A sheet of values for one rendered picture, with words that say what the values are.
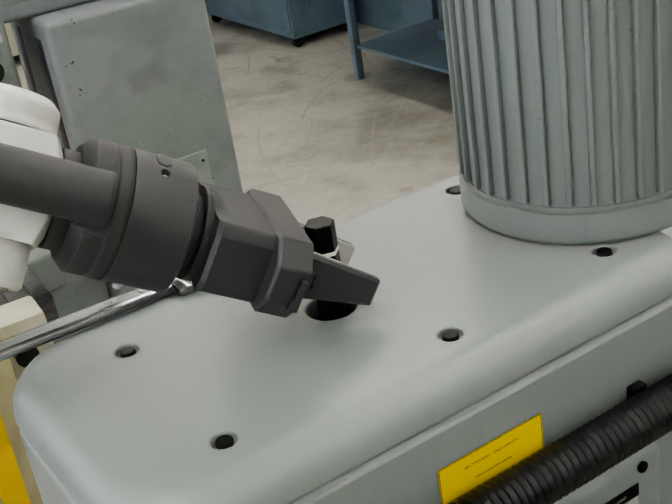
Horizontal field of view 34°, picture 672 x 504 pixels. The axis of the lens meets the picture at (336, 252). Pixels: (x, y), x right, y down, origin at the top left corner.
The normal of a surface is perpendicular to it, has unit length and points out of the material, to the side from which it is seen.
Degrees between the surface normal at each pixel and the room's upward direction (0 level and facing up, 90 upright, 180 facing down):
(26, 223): 68
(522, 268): 0
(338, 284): 90
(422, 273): 0
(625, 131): 90
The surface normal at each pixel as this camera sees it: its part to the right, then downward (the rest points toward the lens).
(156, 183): 0.46, -0.47
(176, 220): 0.40, 0.00
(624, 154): 0.15, 0.43
